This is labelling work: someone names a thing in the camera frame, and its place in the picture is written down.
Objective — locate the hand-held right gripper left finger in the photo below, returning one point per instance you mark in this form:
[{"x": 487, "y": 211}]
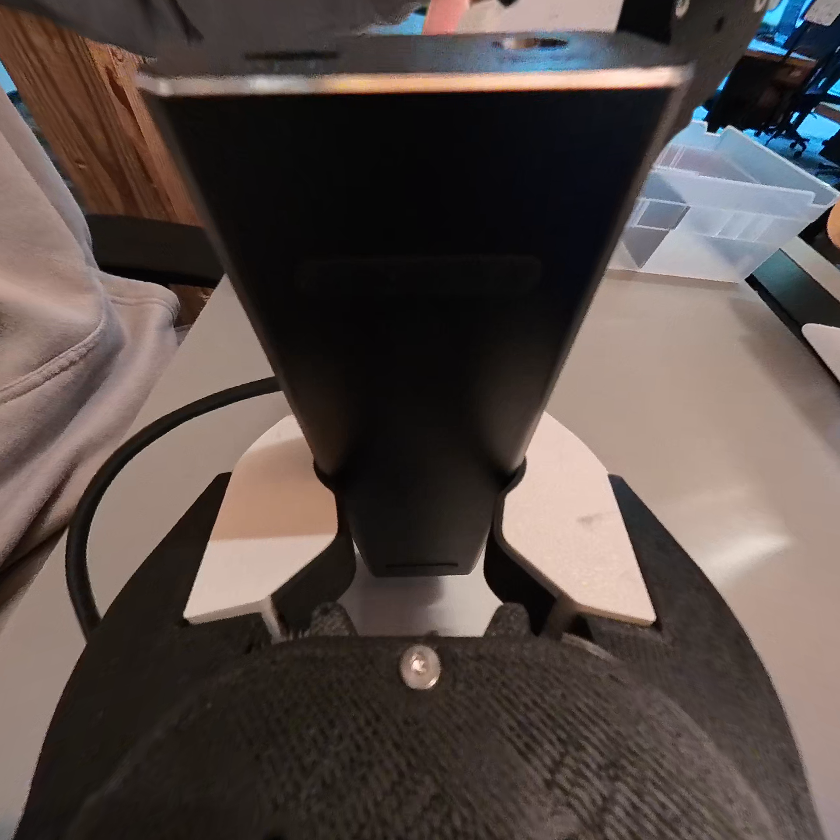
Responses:
[{"x": 262, "y": 525}]

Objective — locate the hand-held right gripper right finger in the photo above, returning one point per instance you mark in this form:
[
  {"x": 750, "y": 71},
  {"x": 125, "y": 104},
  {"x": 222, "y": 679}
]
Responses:
[{"x": 577, "y": 531}]

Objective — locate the person's left forearm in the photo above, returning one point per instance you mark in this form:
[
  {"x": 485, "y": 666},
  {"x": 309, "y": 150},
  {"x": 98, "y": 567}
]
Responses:
[{"x": 98, "y": 26}]

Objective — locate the light grey desk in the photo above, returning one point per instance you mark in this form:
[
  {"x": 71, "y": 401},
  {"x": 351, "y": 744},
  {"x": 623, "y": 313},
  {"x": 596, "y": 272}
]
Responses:
[{"x": 689, "y": 394}]

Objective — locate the person's left hand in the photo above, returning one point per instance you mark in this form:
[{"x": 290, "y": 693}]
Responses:
[{"x": 449, "y": 14}]

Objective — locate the black swivel office chair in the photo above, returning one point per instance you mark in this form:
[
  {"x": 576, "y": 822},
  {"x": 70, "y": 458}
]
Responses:
[{"x": 800, "y": 72}]

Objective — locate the clear plastic storage bin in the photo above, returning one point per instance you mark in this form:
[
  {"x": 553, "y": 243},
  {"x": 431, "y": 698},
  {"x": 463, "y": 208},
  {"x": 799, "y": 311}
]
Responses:
[{"x": 722, "y": 223}]

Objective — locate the wooden round table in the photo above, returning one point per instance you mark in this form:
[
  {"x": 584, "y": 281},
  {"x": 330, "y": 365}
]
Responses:
[{"x": 834, "y": 226}]

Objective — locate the person's grey sweatshirt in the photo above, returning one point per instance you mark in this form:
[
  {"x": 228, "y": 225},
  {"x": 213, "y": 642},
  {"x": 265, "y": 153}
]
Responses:
[{"x": 52, "y": 361}]

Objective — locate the black chair armrest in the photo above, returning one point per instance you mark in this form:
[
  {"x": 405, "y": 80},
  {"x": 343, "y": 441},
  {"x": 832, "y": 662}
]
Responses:
[{"x": 157, "y": 253}]

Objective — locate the white rounded panel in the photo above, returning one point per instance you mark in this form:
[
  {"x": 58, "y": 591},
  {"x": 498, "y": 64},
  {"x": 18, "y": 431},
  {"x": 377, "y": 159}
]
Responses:
[{"x": 825, "y": 348}]

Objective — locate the black rail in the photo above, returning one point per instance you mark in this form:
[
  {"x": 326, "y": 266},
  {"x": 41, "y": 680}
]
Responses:
[{"x": 794, "y": 295}]

